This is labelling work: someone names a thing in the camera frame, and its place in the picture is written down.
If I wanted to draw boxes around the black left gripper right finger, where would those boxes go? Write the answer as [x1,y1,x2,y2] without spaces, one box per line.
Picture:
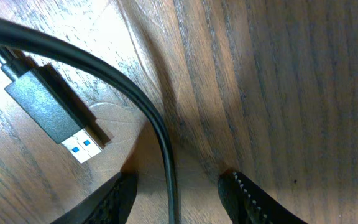
[218,170,304,224]

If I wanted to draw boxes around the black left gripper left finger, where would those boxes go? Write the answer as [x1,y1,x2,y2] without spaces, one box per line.
[53,172,138,224]

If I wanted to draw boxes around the black USB cable blue plug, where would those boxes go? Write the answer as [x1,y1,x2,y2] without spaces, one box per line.
[0,19,180,223]

